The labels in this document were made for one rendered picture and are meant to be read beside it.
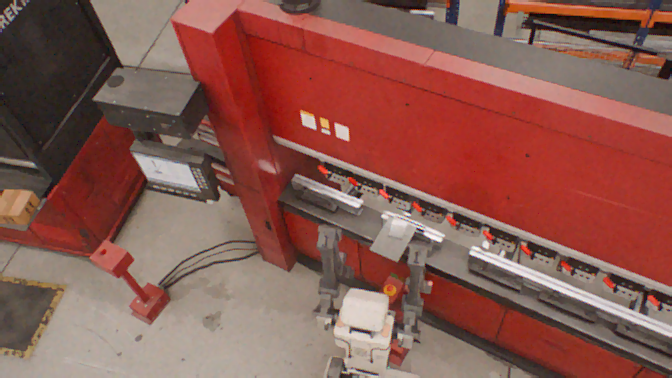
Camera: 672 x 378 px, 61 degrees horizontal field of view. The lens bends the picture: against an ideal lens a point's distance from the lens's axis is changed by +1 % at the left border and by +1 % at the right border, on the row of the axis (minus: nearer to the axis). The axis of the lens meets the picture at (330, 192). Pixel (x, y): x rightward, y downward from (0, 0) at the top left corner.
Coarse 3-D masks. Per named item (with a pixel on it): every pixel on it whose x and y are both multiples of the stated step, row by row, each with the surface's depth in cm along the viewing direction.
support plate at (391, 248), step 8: (408, 224) 340; (384, 232) 338; (408, 232) 336; (376, 240) 335; (384, 240) 335; (392, 240) 334; (408, 240) 333; (376, 248) 332; (384, 248) 331; (392, 248) 331; (400, 248) 331; (384, 256) 329; (392, 256) 328; (400, 256) 328
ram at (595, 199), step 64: (256, 64) 293; (320, 64) 267; (320, 128) 307; (384, 128) 279; (448, 128) 255; (512, 128) 235; (448, 192) 292; (512, 192) 266; (576, 192) 245; (640, 192) 227; (576, 256) 278; (640, 256) 255
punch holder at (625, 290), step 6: (612, 276) 275; (618, 276) 273; (612, 282) 279; (618, 282) 276; (624, 282) 274; (630, 282) 272; (636, 282) 270; (606, 288) 284; (618, 288) 279; (624, 288) 277; (630, 288) 275; (636, 288) 273; (642, 288) 270; (618, 294) 283; (624, 294) 280; (630, 294) 278; (636, 294) 276
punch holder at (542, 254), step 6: (528, 246) 291; (534, 246) 289; (540, 246) 286; (540, 252) 290; (546, 252) 287; (552, 252) 285; (558, 252) 283; (528, 258) 299; (534, 258) 296; (540, 258) 294; (546, 258) 291; (546, 264) 295
